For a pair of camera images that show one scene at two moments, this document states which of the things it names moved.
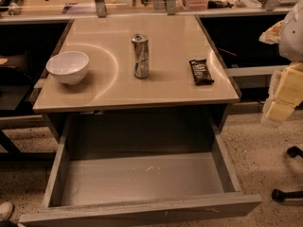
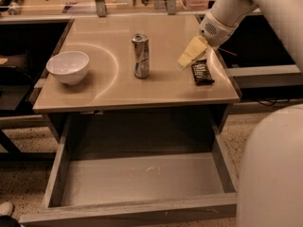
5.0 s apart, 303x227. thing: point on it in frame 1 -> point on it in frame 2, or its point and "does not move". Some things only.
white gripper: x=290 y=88 -> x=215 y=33
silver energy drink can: x=141 y=53 does not move
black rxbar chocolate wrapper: x=201 y=72 does not move
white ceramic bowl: x=69 y=67 does not move
